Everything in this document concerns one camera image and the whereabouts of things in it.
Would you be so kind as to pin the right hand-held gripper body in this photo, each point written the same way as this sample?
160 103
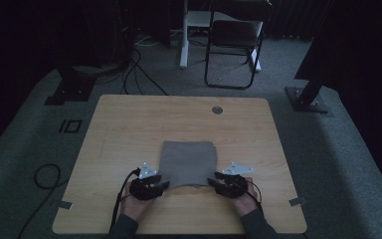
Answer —
233 186

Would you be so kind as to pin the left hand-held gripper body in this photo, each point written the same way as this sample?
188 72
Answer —
142 191

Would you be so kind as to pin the grey pants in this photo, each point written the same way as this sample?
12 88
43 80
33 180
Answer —
187 162

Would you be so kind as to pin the person's left hand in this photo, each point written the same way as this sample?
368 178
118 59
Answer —
136 207

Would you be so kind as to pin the person's right hand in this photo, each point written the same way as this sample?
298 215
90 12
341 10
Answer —
247 202

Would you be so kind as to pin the grey tape piece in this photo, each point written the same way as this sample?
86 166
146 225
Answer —
65 205
297 201

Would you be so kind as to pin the round grey table grommet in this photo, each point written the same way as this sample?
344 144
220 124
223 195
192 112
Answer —
217 110

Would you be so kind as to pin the black floor tape mark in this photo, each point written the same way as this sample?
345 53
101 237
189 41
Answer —
63 126

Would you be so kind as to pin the black leaning stand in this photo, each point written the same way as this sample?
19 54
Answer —
306 98

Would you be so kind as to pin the black stand base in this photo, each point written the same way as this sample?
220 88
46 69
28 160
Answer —
73 91

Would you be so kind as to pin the black folding chair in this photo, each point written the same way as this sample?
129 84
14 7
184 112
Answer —
233 33

